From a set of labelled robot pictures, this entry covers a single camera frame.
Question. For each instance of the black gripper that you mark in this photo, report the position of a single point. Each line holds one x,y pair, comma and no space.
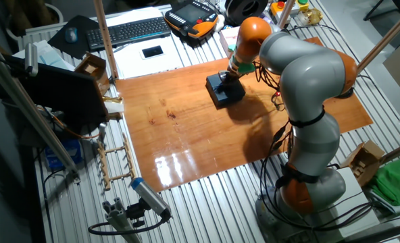
230,78

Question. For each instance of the black gift box lid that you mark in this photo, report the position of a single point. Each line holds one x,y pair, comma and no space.
220,94

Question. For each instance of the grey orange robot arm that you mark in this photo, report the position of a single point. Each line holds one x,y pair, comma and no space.
308,77

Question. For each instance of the pink gift box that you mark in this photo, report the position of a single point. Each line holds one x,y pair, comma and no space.
227,37

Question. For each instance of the yellow emergency stop box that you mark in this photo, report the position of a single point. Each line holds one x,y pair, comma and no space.
277,8

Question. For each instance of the green button box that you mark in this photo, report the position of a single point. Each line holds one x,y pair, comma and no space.
302,5

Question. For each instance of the white box gold ribbon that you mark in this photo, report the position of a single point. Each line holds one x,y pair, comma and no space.
113,107

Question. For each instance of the open cardboard box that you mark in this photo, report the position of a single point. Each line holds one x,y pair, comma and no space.
362,162
92,67

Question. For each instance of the white base box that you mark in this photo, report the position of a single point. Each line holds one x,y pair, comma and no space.
355,209

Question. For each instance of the wooden board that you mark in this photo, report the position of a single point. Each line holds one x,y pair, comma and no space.
186,135

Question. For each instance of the white paper sheet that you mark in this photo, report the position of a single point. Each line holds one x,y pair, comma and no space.
166,65

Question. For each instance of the black filament spool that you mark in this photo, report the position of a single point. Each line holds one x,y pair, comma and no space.
240,13

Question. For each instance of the black orange teach pendant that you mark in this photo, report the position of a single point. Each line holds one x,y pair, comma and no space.
190,15

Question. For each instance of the white smartphone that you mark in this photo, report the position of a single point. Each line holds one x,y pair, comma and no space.
152,51

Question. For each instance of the golden glass ornament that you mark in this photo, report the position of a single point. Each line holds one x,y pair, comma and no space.
311,16

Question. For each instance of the black keyboard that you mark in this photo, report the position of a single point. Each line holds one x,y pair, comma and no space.
129,32

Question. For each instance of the silver metal cylinder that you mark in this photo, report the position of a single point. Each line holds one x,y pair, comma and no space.
102,132

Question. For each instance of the wooden rack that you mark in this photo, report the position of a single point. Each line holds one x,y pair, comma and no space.
102,162

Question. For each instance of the blue computer mouse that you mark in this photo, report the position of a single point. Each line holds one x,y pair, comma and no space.
71,34

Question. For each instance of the black monitor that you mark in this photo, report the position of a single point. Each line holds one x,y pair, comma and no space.
61,94

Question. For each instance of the aluminium profile piece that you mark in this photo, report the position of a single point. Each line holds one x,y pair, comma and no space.
119,219

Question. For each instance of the blue packet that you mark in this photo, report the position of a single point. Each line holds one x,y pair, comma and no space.
65,155

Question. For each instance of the black mouse pad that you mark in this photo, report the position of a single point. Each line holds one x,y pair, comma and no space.
58,38

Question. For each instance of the light blue papers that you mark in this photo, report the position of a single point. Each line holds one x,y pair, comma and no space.
48,55

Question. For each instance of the white round bin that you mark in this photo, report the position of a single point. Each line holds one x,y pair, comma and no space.
58,13

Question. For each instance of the green cloth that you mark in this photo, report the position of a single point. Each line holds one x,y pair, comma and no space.
396,182

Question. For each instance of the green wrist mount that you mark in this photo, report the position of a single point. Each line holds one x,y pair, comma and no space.
245,68

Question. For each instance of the silver camera blue cap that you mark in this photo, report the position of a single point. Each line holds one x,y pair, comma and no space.
149,197

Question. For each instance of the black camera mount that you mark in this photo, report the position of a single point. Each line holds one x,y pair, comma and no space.
136,212

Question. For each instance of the aluminium frame beam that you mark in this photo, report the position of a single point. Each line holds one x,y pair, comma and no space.
27,111

